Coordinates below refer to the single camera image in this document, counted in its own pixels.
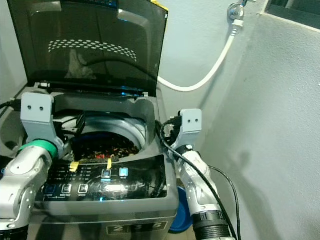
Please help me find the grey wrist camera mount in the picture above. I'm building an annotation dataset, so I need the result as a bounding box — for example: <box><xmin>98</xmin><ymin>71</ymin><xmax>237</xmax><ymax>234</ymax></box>
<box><xmin>172</xmin><ymin>109</ymin><xmax>203</xmax><ymax>149</ymax></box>
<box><xmin>20</xmin><ymin>93</ymin><xmax>66</xmax><ymax>157</ymax></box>

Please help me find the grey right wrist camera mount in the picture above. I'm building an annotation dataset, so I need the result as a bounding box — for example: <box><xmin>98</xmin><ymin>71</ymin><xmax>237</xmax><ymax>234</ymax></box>
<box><xmin>172</xmin><ymin>109</ymin><xmax>203</xmax><ymax>149</ymax></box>

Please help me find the dark window frame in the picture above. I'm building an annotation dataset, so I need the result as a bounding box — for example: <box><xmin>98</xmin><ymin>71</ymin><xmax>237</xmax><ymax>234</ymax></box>
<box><xmin>265</xmin><ymin>0</ymin><xmax>320</xmax><ymax>30</ymax></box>

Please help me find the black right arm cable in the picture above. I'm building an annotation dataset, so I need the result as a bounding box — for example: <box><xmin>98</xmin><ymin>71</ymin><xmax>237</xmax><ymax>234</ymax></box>
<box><xmin>159</xmin><ymin>122</ymin><xmax>243</xmax><ymax>240</ymax></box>

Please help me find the white water inlet hose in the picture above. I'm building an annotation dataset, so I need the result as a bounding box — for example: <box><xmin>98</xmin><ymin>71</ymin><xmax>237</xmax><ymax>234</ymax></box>
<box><xmin>157</xmin><ymin>17</ymin><xmax>243</xmax><ymax>92</ymax></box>

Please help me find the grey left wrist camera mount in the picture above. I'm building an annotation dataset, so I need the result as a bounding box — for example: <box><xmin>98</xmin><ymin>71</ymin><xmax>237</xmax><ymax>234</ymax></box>
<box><xmin>20</xmin><ymin>93</ymin><xmax>66</xmax><ymax>157</ymax></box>

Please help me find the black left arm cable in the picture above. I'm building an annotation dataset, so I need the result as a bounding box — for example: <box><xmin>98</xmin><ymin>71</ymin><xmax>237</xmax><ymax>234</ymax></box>
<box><xmin>0</xmin><ymin>99</ymin><xmax>23</xmax><ymax>118</ymax></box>

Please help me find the black glossy washer control panel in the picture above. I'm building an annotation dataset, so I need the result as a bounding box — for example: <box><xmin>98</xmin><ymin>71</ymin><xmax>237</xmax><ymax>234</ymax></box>
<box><xmin>30</xmin><ymin>155</ymin><xmax>168</xmax><ymax>201</ymax></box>

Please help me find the dark patterned laundry pile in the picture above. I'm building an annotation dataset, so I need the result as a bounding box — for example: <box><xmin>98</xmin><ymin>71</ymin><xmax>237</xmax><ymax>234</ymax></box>
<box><xmin>75</xmin><ymin>137</ymin><xmax>138</xmax><ymax>162</ymax></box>

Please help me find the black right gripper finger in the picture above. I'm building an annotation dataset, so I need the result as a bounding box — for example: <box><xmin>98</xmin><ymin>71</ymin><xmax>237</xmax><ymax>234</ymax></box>
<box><xmin>154</xmin><ymin>120</ymin><xmax>173</xmax><ymax>146</ymax></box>

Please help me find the grey washer tub ring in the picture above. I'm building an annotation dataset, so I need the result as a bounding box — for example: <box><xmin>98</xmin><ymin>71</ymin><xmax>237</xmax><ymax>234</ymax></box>
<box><xmin>60</xmin><ymin>112</ymin><xmax>148</xmax><ymax>161</ymax></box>

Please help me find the grey top-load washing machine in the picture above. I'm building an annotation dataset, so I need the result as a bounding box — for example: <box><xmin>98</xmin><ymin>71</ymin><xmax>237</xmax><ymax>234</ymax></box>
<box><xmin>0</xmin><ymin>85</ymin><xmax>181</xmax><ymax>240</ymax></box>

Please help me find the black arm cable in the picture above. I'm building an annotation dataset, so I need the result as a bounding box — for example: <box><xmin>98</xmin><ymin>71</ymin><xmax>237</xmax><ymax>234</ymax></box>
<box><xmin>159</xmin><ymin>122</ymin><xmax>243</xmax><ymax>240</ymax></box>
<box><xmin>0</xmin><ymin>99</ymin><xmax>23</xmax><ymax>118</ymax></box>

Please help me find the black number label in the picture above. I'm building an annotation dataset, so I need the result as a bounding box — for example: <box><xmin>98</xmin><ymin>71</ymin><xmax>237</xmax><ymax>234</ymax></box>
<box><xmin>106</xmin><ymin>222</ymin><xmax>168</xmax><ymax>236</ymax></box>

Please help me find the dark transparent washer lid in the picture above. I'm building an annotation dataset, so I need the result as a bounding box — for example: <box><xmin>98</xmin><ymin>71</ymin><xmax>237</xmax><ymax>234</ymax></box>
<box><xmin>7</xmin><ymin>0</ymin><xmax>170</xmax><ymax>97</ymax></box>

